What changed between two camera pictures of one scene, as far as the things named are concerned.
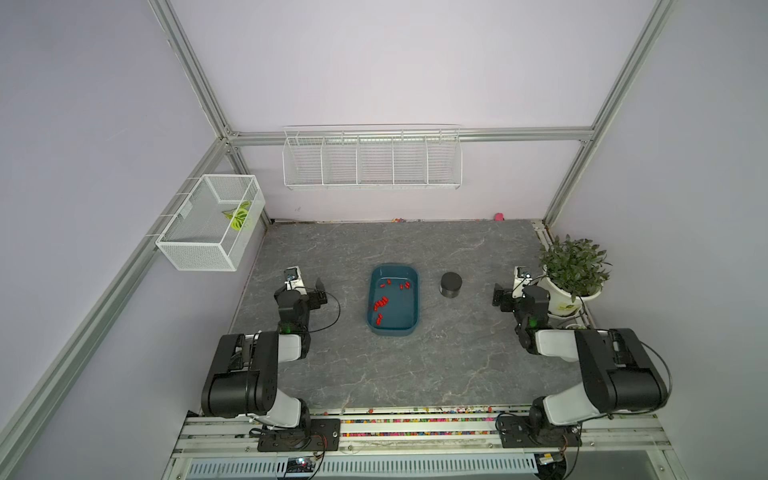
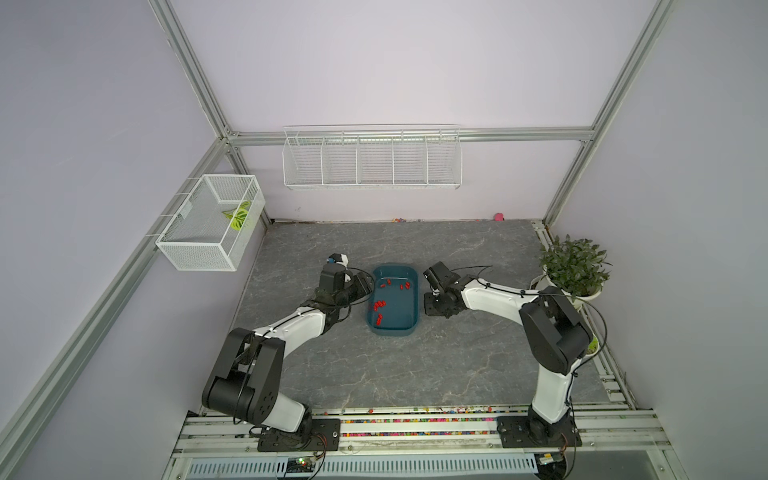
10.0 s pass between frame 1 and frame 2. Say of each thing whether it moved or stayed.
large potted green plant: stayed
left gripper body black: moved
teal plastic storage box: stayed
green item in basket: stayed
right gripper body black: moved
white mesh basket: stayed
